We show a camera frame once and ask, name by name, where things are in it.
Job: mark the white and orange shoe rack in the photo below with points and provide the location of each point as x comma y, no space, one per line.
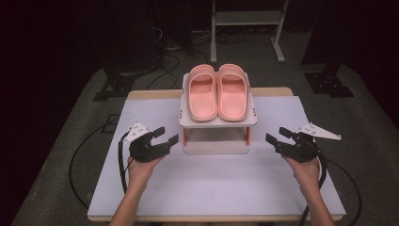
216,147

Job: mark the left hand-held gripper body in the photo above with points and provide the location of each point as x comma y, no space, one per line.
144,150

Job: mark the pink slipper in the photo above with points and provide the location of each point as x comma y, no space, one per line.
232,100
202,100

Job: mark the white metal stand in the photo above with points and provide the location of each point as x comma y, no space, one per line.
247,18

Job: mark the white table mat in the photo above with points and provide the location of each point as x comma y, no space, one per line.
216,185

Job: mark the person's right hand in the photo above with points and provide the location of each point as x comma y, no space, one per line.
306,175

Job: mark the person's left hand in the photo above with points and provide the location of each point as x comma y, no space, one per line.
139,174

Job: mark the black stand base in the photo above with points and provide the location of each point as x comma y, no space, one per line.
114,86
329,84

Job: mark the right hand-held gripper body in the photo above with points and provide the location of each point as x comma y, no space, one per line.
302,149

